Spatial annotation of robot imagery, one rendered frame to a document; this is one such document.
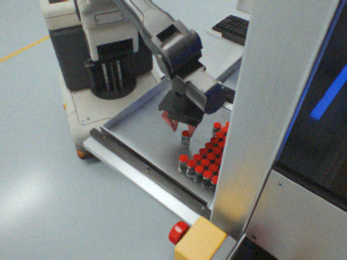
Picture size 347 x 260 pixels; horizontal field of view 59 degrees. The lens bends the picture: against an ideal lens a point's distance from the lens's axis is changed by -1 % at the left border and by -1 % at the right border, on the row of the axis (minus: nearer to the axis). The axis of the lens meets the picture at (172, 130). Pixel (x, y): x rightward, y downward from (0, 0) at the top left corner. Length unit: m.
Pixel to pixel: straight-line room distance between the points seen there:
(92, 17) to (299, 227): 1.18
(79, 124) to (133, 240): 0.67
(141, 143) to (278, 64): 0.56
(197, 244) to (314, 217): 0.19
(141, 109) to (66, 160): 1.14
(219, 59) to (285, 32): 0.82
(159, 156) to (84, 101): 1.14
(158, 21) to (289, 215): 0.39
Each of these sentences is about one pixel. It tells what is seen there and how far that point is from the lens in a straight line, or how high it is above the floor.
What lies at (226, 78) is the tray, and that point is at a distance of 1.00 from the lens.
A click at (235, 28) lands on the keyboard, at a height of 0.83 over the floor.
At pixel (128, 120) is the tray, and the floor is 0.88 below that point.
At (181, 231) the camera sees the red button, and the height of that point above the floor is 1.01.
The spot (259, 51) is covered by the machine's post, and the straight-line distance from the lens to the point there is 0.29.
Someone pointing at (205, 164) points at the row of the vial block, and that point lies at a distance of 0.71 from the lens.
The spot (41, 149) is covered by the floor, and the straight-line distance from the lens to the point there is 2.07.
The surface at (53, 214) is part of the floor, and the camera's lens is 1.79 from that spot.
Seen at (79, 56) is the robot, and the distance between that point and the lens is 1.79.
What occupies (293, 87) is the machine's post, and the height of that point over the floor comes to 1.32.
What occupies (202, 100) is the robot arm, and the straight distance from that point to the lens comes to 0.58.
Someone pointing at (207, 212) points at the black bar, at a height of 0.90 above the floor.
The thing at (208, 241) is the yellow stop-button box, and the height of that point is 1.03.
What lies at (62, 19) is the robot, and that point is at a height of 0.75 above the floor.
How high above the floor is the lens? 1.50
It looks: 48 degrees down
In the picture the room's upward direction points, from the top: straight up
